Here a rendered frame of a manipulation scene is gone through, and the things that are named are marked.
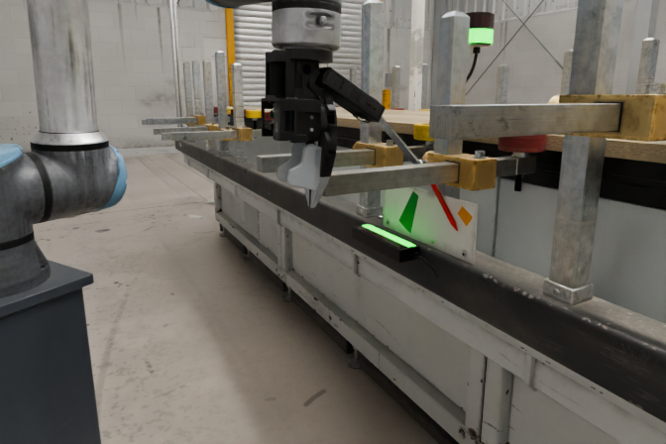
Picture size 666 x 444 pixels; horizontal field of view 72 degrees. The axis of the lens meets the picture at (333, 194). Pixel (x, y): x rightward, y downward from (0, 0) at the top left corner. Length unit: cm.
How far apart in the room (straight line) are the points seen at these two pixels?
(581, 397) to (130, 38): 812
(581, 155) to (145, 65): 803
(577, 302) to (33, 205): 96
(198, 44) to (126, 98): 154
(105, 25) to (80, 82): 731
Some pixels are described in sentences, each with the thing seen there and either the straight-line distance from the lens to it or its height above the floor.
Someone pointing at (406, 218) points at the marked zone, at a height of 74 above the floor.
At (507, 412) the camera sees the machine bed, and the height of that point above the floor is 26.
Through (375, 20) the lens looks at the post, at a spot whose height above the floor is 112.
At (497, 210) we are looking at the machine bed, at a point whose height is 73.
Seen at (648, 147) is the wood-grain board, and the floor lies 89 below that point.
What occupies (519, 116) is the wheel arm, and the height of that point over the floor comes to 95.
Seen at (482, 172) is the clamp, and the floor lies 85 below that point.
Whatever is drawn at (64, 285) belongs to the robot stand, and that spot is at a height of 60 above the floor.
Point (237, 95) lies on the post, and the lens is 193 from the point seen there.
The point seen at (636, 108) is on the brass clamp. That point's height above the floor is 96.
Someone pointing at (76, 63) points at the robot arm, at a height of 103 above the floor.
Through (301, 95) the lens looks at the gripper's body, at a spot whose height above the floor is 97.
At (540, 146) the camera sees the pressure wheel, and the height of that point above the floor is 88.
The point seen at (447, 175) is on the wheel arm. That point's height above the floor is 84.
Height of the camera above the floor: 97
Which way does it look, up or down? 12 degrees down
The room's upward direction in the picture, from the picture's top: straight up
